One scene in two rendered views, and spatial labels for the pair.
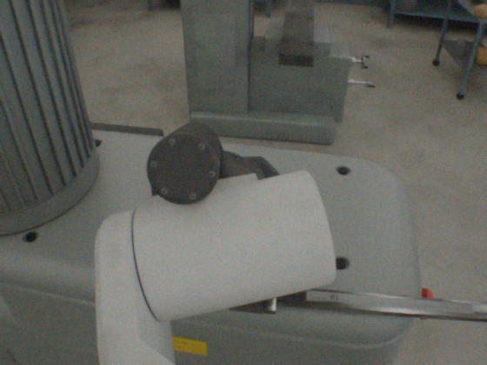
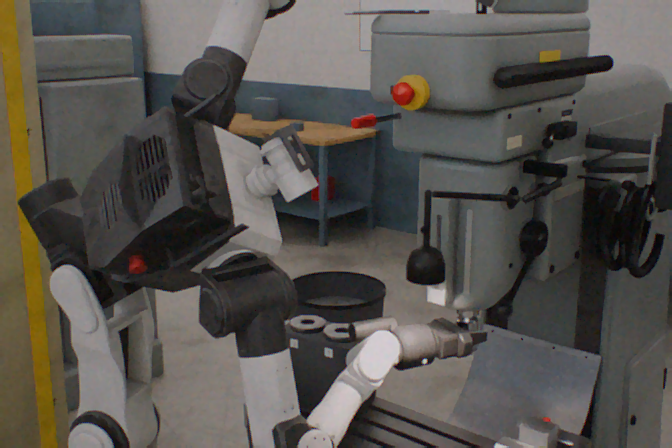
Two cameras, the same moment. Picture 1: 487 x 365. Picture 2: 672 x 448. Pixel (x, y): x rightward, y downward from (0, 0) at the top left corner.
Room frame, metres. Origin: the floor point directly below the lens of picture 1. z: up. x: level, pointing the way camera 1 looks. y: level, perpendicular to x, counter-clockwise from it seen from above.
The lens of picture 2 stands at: (0.88, -1.49, 1.91)
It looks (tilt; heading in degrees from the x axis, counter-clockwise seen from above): 15 degrees down; 119
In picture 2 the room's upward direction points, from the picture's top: straight up
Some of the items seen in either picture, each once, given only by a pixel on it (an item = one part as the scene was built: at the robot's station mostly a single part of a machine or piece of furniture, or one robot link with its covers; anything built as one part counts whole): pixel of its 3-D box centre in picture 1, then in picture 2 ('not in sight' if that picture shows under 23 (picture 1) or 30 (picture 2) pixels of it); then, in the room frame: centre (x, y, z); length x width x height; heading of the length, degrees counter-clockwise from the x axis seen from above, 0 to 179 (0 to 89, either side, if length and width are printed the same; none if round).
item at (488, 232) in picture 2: not in sight; (473, 225); (0.37, 0.03, 1.47); 0.21 x 0.19 x 0.32; 170
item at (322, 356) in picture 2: not in sight; (324, 363); (-0.03, 0.12, 1.04); 0.22 x 0.12 x 0.20; 177
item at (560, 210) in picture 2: not in sight; (516, 208); (0.40, 0.22, 1.47); 0.24 x 0.19 x 0.26; 170
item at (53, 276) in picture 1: (208, 250); (483, 56); (0.37, 0.04, 1.81); 0.47 x 0.26 x 0.16; 80
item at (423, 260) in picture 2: not in sight; (426, 262); (0.36, -0.18, 1.45); 0.07 x 0.07 x 0.06
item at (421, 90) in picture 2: not in sight; (412, 92); (0.33, -0.20, 1.76); 0.06 x 0.02 x 0.06; 170
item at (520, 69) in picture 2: not in sight; (558, 69); (0.52, 0.04, 1.79); 0.45 x 0.04 x 0.04; 80
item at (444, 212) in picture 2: not in sight; (442, 250); (0.35, -0.08, 1.45); 0.04 x 0.04 x 0.21; 80
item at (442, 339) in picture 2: not in sight; (431, 342); (0.32, -0.05, 1.23); 0.13 x 0.12 x 0.10; 147
